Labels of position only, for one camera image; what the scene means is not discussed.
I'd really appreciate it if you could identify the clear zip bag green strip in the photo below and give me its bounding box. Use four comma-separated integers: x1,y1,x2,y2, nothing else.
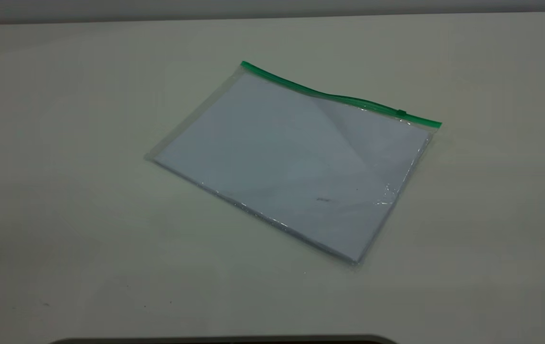
144,60,443,266

